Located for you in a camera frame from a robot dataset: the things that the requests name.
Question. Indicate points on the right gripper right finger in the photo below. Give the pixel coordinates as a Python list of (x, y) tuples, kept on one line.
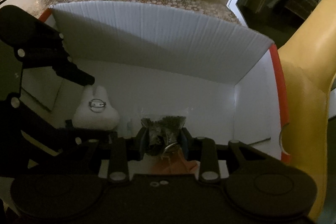
[(205, 151)]

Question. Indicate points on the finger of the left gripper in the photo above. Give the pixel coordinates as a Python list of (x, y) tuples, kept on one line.
[(72, 73)]

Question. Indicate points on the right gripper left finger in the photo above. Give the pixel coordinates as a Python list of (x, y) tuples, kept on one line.
[(115, 157)]

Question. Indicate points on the dark snack packet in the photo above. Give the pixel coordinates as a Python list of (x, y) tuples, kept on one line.
[(163, 131)]

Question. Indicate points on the white rabbit figurine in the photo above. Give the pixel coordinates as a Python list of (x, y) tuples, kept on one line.
[(95, 111)]

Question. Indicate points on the pink small roll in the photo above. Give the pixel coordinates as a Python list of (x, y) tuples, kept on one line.
[(174, 163)]

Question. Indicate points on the red shoe box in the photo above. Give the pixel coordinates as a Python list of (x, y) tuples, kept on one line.
[(225, 78)]

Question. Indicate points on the yellow giraffe chair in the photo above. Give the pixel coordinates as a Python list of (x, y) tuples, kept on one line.
[(308, 63)]

